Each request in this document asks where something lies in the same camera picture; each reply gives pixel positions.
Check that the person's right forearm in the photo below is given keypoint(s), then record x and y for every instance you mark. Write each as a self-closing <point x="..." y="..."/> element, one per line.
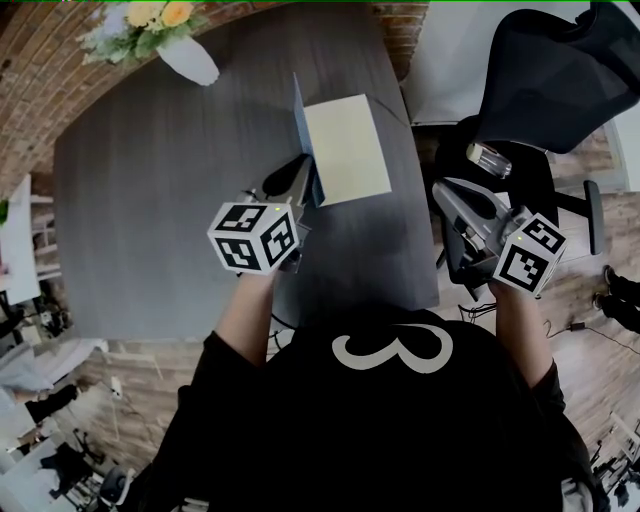
<point x="520" y="335"/>

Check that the person's black printed shirt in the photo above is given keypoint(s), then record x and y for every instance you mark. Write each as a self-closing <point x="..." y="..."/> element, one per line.
<point x="380" y="430"/>

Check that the white side table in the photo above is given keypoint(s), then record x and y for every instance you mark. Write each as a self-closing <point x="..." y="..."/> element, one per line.
<point x="17" y="245"/>

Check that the person's grey trousers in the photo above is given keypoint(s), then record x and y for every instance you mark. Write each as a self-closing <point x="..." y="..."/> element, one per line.
<point x="577" y="497"/>

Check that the clear plastic bottle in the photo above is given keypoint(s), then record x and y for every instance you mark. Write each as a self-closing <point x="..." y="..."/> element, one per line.
<point x="487" y="159"/>

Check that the small green plant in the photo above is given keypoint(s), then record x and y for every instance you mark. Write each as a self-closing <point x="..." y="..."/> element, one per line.
<point x="3" y="212"/>

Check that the pastel flower bouquet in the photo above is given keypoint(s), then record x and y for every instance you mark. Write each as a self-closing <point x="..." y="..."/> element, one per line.
<point x="145" y="25"/>

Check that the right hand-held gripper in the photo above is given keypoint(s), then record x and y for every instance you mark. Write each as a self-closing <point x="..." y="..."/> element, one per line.
<point x="525" y="265"/>

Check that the person's left forearm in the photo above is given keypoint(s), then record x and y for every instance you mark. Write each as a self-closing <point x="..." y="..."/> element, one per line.
<point x="250" y="320"/>

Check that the black office chair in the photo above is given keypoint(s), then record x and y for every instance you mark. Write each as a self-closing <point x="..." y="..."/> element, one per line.
<point x="560" y="75"/>

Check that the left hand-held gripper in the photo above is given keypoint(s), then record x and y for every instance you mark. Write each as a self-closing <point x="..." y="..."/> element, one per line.
<point x="240" y="250"/>

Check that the white vase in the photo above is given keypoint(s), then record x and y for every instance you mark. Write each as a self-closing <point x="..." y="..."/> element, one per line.
<point x="190" y="60"/>

